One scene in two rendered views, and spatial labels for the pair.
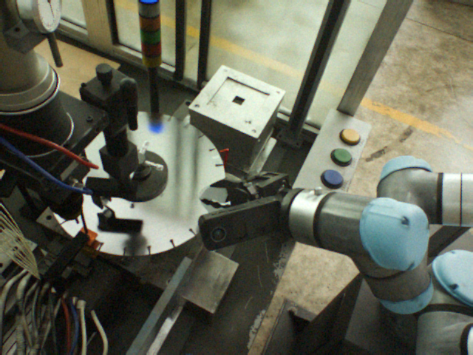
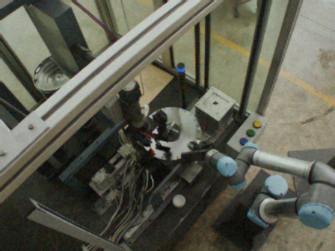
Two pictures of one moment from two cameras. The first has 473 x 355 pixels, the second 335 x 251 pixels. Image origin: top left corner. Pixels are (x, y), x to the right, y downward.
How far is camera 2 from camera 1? 0.82 m
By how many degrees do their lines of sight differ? 18
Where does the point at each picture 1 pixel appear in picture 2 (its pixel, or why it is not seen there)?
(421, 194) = (248, 155)
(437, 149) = not seen: outside the picture
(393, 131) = (321, 107)
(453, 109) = not seen: outside the picture
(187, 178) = (186, 135)
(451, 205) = (254, 160)
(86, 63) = (160, 75)
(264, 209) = (200, 153)
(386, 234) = (221, 166)
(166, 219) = (176, 149)
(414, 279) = (235, 179)
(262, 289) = (211, 178)
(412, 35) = not seen: outside the picture
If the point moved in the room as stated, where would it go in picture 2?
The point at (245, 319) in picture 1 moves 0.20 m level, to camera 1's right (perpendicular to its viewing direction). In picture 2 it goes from (203, 187) to (235, 199)
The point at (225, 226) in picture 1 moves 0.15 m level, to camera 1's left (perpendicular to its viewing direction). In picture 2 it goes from (187, 157) to (158, 146)
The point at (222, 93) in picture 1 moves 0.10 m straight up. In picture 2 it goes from (209, 99) to (210, 90)
